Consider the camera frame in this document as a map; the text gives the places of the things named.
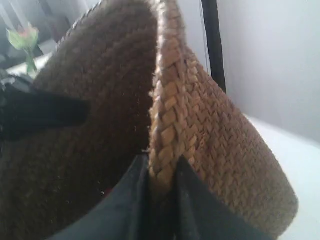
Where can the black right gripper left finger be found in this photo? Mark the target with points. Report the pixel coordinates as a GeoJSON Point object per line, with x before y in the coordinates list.
{"type": "Point", "coordinates": [122, 215]}

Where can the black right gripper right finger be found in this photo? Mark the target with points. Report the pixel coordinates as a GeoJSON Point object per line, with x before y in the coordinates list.
{"type": "Point", "coordinates": [201, 216]}

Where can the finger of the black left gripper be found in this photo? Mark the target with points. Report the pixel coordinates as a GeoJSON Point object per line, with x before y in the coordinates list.
{"type": "Point", "coordinates": [27, 111]}

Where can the brown woven wicker basket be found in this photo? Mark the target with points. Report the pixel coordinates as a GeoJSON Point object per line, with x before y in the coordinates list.
{"type": "Point", "coordinates": [148, 95]}

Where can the dark vertical door frame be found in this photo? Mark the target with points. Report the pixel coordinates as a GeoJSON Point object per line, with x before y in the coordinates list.
{"type": "Point", "coordinates": [214, 43]}

